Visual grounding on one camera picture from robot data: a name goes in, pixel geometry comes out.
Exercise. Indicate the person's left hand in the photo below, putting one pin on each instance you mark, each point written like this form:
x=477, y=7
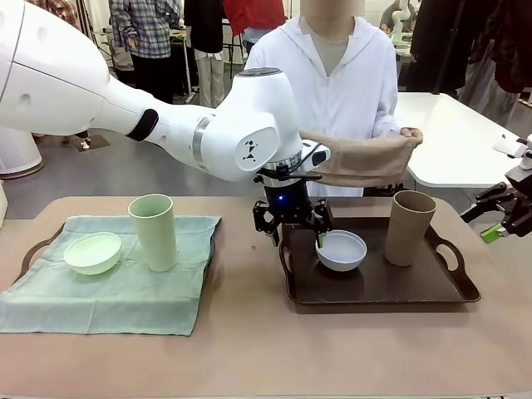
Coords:
x=413, y=135

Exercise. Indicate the green cloth mat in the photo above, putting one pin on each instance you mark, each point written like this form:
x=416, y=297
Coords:
x=116, y=295

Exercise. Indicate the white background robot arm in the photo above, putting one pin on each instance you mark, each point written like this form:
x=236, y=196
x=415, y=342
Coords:
x=400, y=21

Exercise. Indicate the white bowl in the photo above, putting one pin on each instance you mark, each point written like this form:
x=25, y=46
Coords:
x=343, y=255

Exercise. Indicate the person's left forearm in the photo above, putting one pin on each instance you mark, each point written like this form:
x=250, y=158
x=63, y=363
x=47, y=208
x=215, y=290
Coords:
x=388, y=126

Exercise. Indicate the light green cup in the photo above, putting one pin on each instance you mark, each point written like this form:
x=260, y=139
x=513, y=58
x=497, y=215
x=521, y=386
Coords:
x=158, y=237

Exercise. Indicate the dark brown tray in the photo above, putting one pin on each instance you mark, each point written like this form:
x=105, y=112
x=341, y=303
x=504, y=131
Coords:
x=29, y=255
x=395, y=287

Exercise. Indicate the person in dark clothes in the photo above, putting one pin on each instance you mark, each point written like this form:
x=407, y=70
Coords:
x=465, y=41

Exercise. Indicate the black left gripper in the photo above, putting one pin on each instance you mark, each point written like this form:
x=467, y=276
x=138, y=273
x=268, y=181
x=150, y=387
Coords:
x=287, y=203

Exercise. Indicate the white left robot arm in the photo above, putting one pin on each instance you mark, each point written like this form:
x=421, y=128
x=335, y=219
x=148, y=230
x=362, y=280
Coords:
x=62, y=83

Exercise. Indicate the person in red top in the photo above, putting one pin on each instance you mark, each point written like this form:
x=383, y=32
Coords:
x=251, y=16

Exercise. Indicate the light green bowl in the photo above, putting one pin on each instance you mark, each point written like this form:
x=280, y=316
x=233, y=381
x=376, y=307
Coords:
x=93, y=255

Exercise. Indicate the person in blue plaid shirt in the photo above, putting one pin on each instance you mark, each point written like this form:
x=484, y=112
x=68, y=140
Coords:
x=145, y=37

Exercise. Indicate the black floor mat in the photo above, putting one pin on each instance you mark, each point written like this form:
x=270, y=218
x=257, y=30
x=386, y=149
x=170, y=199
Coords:
x=93, y=142

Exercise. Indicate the brown cup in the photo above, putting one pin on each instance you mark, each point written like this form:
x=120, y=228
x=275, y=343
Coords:
x=407, y=237

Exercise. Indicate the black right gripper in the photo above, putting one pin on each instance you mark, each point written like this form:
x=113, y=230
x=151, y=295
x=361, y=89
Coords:
x=523, y=203

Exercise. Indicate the white box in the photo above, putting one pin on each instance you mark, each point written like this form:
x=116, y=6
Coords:
x=2, y=208

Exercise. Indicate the beige cloth mat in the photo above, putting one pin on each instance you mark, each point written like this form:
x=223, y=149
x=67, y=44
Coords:
x=365, y=160

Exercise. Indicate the person in red plaid shirt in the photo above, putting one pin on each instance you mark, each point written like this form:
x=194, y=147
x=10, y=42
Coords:
x=60, y=8

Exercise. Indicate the person in white hoodie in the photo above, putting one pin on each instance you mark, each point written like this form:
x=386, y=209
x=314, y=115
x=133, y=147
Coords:
x=345, y=91

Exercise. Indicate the person in black top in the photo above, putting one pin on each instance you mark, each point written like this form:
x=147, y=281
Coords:
x=205, y=29

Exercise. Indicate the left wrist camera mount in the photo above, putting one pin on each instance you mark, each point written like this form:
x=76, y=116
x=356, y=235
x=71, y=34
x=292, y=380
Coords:
x=318, y=157

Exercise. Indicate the white side table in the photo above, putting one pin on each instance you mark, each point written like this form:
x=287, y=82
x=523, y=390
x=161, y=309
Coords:
x=457, y=133

